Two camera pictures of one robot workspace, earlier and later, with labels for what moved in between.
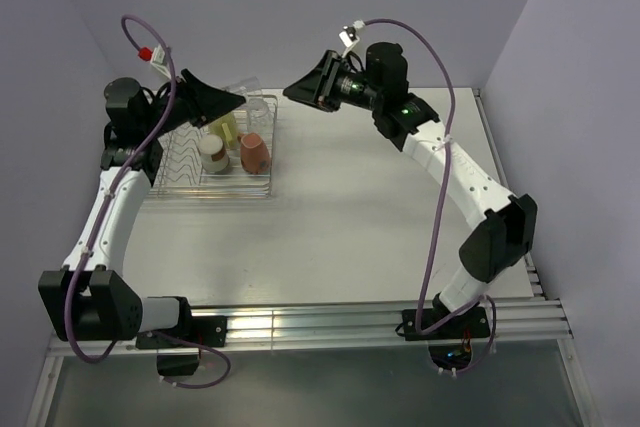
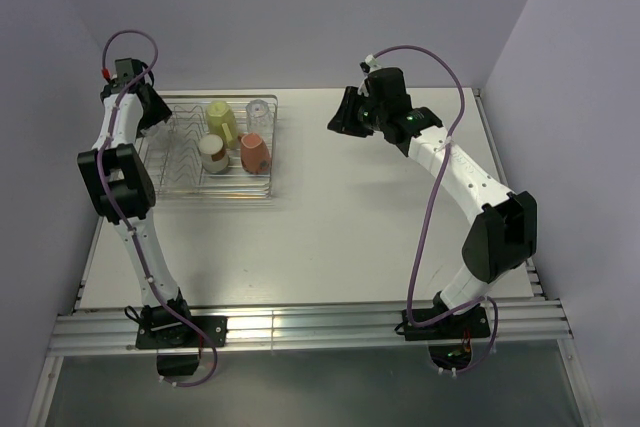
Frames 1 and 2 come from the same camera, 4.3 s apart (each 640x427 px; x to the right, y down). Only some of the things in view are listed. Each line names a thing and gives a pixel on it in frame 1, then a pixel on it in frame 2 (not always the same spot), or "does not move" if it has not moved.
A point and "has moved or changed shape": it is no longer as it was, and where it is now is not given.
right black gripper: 316,88 → 344,120
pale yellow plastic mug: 227,128 does not move
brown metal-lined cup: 214,156 does not move
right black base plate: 473,324 does not move
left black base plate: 200,331 does not move
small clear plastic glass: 248,88 has moved or changed shape
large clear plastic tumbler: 259,118 does not move
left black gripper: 202,102 → 160,112
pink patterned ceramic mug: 254,154 does not move
